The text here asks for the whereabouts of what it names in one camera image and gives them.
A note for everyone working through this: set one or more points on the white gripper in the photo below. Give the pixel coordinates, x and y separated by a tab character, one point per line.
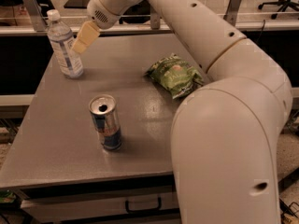
100	13

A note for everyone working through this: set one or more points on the clear blue-label plastic bottle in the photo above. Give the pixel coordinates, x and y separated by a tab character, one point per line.
61	39

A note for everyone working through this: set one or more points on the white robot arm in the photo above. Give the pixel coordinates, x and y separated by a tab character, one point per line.
224	135

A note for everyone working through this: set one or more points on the redbull can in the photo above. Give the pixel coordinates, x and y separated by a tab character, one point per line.
103	109

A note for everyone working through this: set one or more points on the green chip bag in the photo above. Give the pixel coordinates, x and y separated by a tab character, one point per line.
176	76

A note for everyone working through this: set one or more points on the grey cabinet drawer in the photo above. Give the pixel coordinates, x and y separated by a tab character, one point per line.
99	204

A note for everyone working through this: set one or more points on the black office chair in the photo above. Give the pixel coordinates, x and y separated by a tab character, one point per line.
283	5

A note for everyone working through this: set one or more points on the left metal rail bracket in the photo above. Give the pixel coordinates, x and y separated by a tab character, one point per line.
37	20

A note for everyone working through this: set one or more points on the metal rail bracket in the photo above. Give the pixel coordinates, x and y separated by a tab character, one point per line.
155	19
37	20
231	12

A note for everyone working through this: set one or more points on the middle metal rail bracket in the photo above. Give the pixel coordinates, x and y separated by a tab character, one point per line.
155	19

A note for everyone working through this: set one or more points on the right metal rail bracket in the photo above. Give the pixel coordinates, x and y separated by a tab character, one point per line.
231	12

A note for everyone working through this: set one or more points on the black drawer handle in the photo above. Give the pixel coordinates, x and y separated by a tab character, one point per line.
143	206

